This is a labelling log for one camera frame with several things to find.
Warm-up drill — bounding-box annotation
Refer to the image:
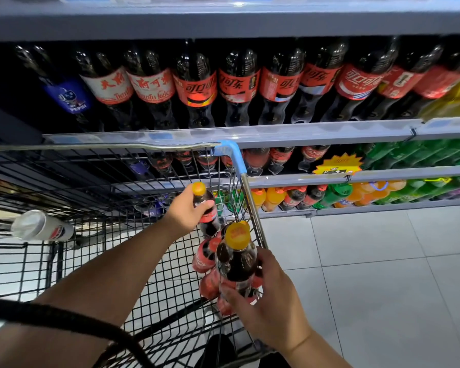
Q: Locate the person's right hand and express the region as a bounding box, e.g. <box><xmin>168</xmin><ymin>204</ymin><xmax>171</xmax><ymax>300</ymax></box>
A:
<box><xmin>218</xmin><ymin>249</ymin><xmax>315</xmax><ymax>356</ymax></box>

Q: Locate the yellow starburst promo sign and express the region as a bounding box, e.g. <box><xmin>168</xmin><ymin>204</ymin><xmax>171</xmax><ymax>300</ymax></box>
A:
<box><xmin>313</xmin><ymin>153</ymin><xmax>365</xmax><ymax>175</ymax></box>

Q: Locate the white paper cup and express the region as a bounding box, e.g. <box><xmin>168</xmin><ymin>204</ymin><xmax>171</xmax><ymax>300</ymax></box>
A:
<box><xmin>11</xmin><ymin>209</ymin><xmax>76</xmax><ymax>244</ymax></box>

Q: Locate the person's left hand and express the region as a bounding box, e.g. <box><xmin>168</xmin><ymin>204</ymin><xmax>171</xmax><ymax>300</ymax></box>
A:
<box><xmin>163</xmin><ymin>182</ymin><xmax>216</xmax><ymax>238</ymax></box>

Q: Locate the person's left forearm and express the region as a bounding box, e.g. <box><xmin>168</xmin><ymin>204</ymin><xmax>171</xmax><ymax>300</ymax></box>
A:
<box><xmin>0</xmin><ymin>218</ymin><xmax>181</xmax><ymax>368</ymax></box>

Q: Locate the dark cola bottle yellow cap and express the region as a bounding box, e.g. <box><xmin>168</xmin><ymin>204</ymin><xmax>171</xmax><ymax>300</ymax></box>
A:
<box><xmin>192</xmin><ymin>181</ymin><xmax>223</xmax><ymax>238</ymax></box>
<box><xmin>215</xmin><ymin>220</ymin><xmax>260</xmax><ymax>300</ymax></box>

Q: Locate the row of yellow drink bottles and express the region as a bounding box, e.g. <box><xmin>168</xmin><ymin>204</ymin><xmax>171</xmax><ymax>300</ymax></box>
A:
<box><xmin>422</xmin><ymin>68</ymin><xmax>460</xmax><ymax>123</ymax></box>

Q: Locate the black wire shopping cart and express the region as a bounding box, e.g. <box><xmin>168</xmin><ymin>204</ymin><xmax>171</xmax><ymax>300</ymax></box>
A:
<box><xmin>0</xmin><ymin>140</ymin><xmax>277</xmax><ymax>368</ymax></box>

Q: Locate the grey store shelving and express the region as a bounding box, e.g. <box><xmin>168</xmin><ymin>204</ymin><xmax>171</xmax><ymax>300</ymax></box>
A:
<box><xmin>0</xmin><ymin>0</ymin><xmax>460</xmax><ymax>219</ymax></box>

